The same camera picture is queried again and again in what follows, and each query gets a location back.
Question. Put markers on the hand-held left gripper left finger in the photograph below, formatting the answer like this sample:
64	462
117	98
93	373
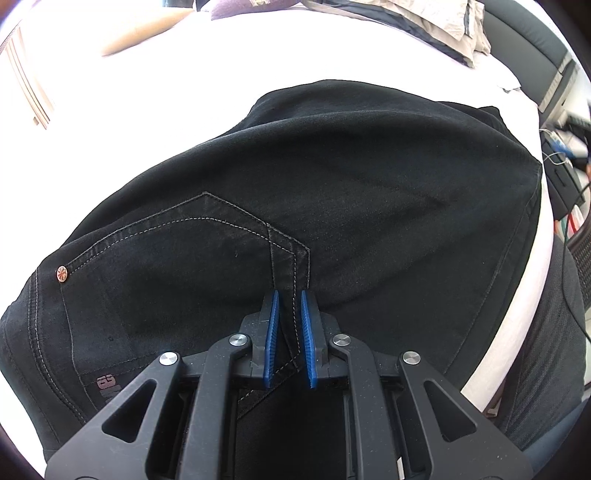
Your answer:
271	341

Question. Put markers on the black denim pants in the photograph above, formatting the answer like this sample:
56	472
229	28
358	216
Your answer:
369	207

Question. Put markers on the yellow pillow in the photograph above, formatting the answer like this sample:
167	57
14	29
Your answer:
138	34

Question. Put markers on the grey padded headboard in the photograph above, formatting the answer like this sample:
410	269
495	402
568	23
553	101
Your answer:
521	46

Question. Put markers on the cluttered bedside table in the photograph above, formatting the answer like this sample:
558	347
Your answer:
563	157

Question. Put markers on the purple pillow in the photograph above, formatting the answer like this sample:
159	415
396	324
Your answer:
231	7

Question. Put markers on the bed with white sheet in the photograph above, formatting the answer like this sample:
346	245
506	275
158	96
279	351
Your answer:
184	69

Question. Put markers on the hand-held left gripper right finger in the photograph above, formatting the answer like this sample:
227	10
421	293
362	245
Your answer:
307	341

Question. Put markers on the dark grey textured cloth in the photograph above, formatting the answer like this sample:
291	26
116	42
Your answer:
554	369

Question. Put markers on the folded beige grey duvet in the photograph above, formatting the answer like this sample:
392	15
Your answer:
438	23

